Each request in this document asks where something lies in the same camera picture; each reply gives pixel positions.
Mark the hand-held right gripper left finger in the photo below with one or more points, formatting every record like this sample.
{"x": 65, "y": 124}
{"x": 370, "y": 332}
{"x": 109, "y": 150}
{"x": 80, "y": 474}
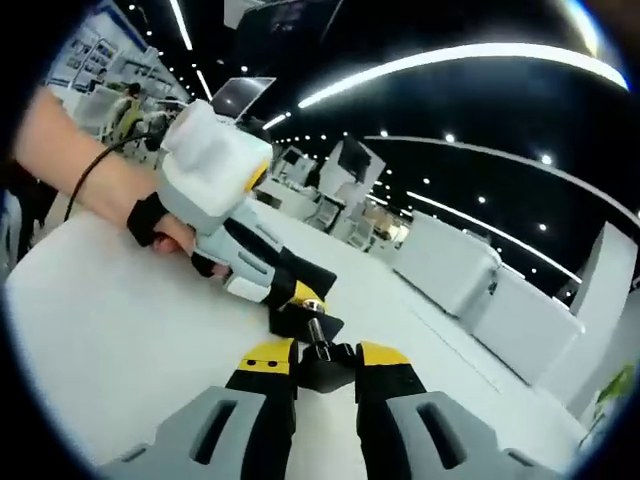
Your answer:
{"x": 240, "y": 430}

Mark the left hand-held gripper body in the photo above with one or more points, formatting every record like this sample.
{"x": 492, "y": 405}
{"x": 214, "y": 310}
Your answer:
{"x": 210, "y": 160}

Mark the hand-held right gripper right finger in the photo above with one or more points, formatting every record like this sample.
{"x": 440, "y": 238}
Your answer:
{"x": 395, "y": 430}

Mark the black clamp with screw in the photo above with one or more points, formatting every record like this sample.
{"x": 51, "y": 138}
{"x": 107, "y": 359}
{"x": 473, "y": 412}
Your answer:
{"x": 325, "y": 370}

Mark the white desk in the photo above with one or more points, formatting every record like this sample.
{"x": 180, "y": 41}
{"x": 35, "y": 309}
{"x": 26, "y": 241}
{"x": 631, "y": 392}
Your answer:
{"x": 125, "y": 325}

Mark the person's left hand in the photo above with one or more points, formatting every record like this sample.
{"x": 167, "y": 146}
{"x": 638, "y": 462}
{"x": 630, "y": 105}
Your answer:
{"x": 170, "y": 235}

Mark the white office chair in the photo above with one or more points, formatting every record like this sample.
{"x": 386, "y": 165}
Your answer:
{"x": 361, "y": 234}

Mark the silver laptop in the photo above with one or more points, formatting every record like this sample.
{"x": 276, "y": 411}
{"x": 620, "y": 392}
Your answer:
{"x": 240, "y": 97}

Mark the white display stand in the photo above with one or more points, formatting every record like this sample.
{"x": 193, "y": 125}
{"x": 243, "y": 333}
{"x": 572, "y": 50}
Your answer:
{"x": 350, "y": 170}

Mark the white plastic storage box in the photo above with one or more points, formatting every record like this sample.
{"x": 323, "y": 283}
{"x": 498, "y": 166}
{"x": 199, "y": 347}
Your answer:
{"x": 530, "y": 325}
{"x": 445, "y": 260}

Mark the dark hanging monitor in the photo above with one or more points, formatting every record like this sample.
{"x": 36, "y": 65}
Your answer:
{"x": 285, "y": 30}

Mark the potted green plant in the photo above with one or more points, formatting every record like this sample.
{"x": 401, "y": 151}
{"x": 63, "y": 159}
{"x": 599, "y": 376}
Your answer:
{"x": 612, "y": 395}

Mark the white square pillar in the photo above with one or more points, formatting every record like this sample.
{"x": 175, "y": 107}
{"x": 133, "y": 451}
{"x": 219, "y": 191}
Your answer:
{"x": 605, "y": 270}

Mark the long curved ceiling light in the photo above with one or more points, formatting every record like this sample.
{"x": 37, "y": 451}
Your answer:
{"x": 475, "y": 50}

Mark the blue white wall poster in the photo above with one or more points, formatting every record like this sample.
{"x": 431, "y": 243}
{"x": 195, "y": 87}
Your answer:
{"x": 95, "y": 55}

